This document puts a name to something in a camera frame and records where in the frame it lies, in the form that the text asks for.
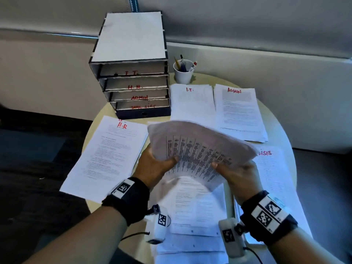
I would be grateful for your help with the person's left forearm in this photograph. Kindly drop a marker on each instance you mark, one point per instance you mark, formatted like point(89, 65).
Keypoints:
point(82, 239)

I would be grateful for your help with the stack of papers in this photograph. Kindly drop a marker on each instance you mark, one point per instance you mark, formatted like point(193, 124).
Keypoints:
point(275, 175)

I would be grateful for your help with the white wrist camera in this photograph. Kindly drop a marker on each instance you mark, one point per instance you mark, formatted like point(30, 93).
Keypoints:
point(158, 228)
point(231, 244)

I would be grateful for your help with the sheaf of papers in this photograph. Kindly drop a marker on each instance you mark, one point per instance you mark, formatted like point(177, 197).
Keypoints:
point(104, 162)

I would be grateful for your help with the person's left hand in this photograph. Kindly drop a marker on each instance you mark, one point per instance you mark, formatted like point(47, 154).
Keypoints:
point(154, 170)

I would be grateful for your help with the blue dotted blind strip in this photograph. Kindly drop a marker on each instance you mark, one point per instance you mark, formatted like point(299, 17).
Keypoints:
point(134, 4)

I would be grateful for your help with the cardboard document tray organizer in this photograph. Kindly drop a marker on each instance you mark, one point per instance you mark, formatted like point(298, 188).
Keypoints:
point(129, 38)

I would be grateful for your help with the Admin paper stack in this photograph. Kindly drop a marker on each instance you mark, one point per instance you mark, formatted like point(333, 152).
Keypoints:
point(253, 137)

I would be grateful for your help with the paper sheet marked ADMIN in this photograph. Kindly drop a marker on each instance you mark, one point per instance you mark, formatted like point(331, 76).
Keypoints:
point(239, 112)

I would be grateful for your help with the white red-capped marker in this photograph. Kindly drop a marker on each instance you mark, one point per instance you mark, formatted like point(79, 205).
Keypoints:
point(194, 64)

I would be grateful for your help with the person's right hand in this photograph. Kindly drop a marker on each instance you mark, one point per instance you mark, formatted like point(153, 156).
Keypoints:
point(242, 184)

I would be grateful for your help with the black pen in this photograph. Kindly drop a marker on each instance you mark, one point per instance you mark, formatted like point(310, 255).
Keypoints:
point(181, 59)

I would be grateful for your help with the yellow pencil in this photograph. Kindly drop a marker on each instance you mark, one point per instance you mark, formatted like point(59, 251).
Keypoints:
point(176, 62)

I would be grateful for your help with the unsorted paper stack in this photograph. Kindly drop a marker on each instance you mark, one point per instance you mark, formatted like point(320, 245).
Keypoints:
point(198, 145)

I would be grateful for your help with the white pen cup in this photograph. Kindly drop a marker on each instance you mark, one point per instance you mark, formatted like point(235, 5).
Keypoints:
point(183, 76)

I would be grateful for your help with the Task Lists paper stack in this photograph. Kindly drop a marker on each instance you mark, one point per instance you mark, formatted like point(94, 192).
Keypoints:
point(238, 206)

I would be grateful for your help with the I.T. paper stack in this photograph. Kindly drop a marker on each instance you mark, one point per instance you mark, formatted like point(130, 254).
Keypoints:
point(212, 87)

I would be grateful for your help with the H.R. paper stack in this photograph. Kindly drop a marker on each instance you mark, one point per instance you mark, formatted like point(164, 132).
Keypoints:
point(144, 142)

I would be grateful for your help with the person's right forearm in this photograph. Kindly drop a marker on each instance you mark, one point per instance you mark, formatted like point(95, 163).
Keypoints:
point(299, 250)

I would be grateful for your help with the round wooden table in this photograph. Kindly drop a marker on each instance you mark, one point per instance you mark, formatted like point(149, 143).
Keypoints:
point(277, 129)

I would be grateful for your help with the blue pen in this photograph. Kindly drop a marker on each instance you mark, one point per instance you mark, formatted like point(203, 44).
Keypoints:
point(183, 68)

